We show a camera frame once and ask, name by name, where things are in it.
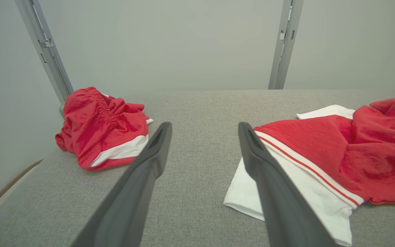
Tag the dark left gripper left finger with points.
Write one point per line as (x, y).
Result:
(129, 199)

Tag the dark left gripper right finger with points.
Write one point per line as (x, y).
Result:
(279, 206)

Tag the red shorts white trim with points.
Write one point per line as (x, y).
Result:
(94, 130)

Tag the red basketball jersey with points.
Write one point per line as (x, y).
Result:
(372, 157)

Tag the grey partition post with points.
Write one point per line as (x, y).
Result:
(45, 44)
(285, 44)

